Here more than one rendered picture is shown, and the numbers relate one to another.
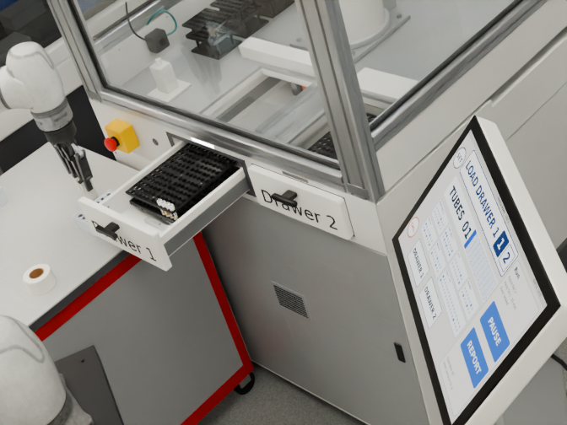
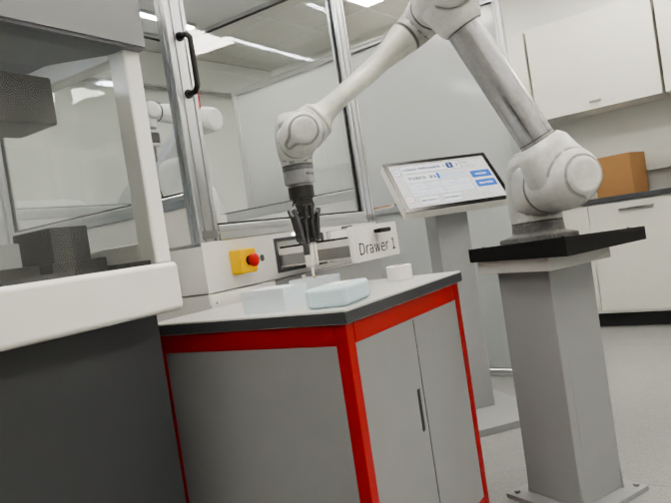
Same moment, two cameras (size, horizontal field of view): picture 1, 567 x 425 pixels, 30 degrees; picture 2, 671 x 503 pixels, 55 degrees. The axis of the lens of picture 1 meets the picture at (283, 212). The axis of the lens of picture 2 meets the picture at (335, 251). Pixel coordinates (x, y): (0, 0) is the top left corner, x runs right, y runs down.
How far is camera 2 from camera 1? 3.89 m
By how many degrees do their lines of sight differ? 106
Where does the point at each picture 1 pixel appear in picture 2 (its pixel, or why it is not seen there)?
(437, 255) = (434, 190)
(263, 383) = not seen: outside the picture
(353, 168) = (368, 202)
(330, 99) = (360, 161)
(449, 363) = (483, 192)
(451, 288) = (453, 186)
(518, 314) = (478, 164)
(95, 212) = (363, 230)
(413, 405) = not seen: hidden behind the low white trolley
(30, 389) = not seen: hidden behind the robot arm
